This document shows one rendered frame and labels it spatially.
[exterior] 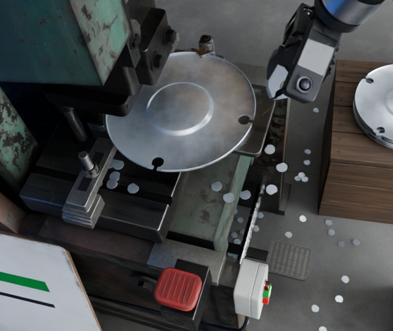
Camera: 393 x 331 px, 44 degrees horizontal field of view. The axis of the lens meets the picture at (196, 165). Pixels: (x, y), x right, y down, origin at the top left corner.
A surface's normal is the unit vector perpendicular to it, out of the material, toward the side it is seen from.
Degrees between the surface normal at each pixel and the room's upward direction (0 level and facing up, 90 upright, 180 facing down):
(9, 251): 78
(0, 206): 74
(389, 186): 90
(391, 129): 0
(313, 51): 37
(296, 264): 0
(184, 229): 0
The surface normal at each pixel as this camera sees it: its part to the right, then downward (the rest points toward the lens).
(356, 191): -0.19, 0.84
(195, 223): -0.11, -0.54
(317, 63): 0.10, 0.05
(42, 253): -0.26, 0.70
